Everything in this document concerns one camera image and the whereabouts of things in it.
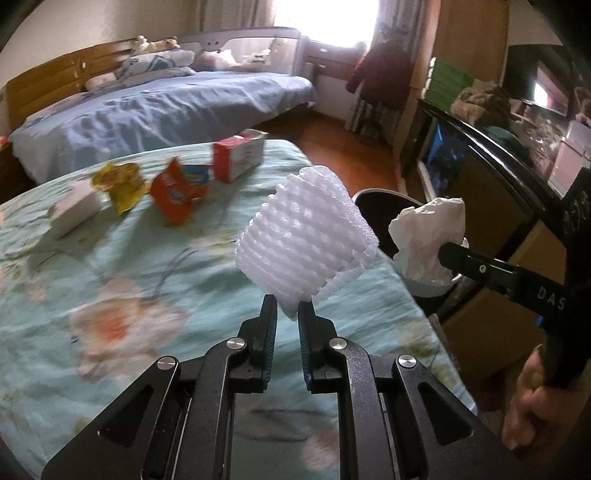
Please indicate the black television stand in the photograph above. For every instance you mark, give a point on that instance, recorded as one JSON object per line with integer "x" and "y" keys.
{"x": 485, "y": 152}

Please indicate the grey desk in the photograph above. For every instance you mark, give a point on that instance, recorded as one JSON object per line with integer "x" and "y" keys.
{"x": 332, "y": 60}

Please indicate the black television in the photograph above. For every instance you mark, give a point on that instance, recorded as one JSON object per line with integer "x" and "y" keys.
{"x": 521, "y": 69}

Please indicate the person's right hand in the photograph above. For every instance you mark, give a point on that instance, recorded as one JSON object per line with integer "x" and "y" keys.
{"x": 526, "y": 397}

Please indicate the black bin with white liner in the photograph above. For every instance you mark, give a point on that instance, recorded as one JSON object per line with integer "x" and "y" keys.
{"x": 374, "y": 201}

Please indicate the white plush toy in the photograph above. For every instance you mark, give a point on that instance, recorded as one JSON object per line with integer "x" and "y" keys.
{"x": 154, "y": 45}

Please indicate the pink pillow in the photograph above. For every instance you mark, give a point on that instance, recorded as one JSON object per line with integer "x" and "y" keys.
{"x": 101, "y": 82}

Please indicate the wooden headboard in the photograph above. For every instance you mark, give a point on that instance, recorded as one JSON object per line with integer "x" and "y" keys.
{"x": 46, "y": 78}

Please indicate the white rectangular box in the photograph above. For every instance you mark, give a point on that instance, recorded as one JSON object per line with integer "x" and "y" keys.
{"x": 74, "y": 210}

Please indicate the wooden wardrobe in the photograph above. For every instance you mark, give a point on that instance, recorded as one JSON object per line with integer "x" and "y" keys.
{"x": 466, "y": 27}

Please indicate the pink storage box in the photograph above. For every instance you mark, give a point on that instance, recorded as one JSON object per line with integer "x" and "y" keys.
{"x": 570, "y": 161}

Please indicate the grey baby crib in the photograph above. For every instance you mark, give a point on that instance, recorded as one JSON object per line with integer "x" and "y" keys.
{"x": 258, "y": 46}

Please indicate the folded printed quilt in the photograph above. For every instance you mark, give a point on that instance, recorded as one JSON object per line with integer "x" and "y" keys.
{"x": 154, "y": 63}

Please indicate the red and white carton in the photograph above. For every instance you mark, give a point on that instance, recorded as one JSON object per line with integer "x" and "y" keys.
{"x": 235, "y": 159}

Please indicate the white tissue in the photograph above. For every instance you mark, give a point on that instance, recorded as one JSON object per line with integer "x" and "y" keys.
{"x": 425, "y": 230}

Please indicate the bed with blue sheet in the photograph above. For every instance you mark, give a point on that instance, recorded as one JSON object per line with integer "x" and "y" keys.
{"x": 161, "y": 106}

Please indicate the grey striped curtain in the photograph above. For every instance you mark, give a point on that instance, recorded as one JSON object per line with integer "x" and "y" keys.
{"x": 231, "y": 14}
{"x": 397, "y": 23}

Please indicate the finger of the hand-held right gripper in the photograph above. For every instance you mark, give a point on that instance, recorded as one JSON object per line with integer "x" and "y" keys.
{"x": 480, "y": 270}

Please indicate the dark hanging jacket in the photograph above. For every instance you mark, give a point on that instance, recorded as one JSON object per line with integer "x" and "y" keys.
{"x": 381, "y": 71}

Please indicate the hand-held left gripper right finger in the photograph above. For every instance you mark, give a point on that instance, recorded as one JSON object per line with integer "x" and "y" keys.
{"x": 304, "y": 350}

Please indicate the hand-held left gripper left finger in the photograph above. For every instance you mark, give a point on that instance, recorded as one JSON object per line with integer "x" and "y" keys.
{"x": 270, "y": 350}

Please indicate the brown plush toy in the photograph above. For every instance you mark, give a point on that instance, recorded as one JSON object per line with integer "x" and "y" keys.
{"x": 482, "y": 104}

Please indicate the red snack packet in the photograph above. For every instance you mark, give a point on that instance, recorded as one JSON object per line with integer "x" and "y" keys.
{"x": 175, "y": 194}

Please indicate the yellow snack wrapper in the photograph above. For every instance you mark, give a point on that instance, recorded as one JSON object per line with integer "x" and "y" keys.
{"x": 117, "y": 182}

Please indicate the green box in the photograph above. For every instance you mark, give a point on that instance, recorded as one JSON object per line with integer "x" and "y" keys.
{"x": 448, "y": 81}

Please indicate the white foam fruit net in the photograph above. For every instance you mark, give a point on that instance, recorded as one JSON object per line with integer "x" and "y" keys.
{"x": 300, "y": 230}

